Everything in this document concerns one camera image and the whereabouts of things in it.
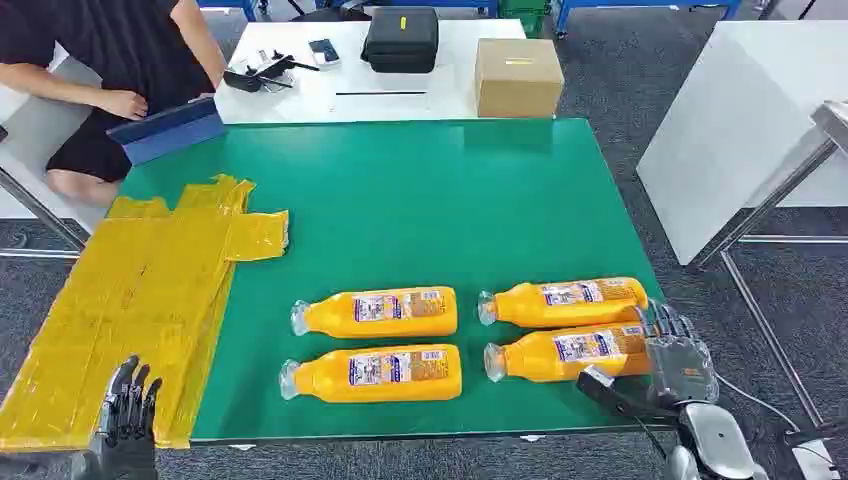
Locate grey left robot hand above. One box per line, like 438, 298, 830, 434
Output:
86, 356, 162, 480

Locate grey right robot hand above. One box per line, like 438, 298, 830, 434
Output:
637, 299, 721, 407

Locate orange drink bottle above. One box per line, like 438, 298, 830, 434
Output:
278, 343, 464, 404
477, 276, 649, 330
483, 322, 655, 384
290, 286, 459, 340

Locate yellow plastic sheet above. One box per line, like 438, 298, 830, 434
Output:
0, 173, 291, 452

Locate black floor bar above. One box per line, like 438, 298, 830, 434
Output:
784, 418, 848, 449

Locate white floor block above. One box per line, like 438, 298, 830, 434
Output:
791, 440, 843, 480

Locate large white table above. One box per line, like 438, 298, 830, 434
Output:
635, 19, 848, 266

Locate white desk with metal legs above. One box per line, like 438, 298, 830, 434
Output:
0, 42, 111, 260

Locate blue tablet case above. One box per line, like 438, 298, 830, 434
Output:
105, 97, 228, 167

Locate green table mat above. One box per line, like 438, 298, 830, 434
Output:
119, 117, 665, 444

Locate brown cardboard box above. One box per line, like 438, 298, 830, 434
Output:
474, 37, 566, 120

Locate black handheld controller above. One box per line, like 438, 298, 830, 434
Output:
223, 49, 321, 94

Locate green crate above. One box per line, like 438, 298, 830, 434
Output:
498, 0, 552, 38

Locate person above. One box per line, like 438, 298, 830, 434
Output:
0, 0, 228, 207

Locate smartphone with dark screen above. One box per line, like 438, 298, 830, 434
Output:
308, 38, 342, 68

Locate black carrying case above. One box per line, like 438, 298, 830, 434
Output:
360, 6, 440, 75

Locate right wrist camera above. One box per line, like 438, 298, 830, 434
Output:
576, 364, 680, 421

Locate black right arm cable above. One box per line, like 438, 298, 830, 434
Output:
632, 415, 672, 465

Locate white floor cable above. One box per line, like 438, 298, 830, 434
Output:
715, 372, 804, 433

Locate steel table frame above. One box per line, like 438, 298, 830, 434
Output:
695, 99, 848, 429

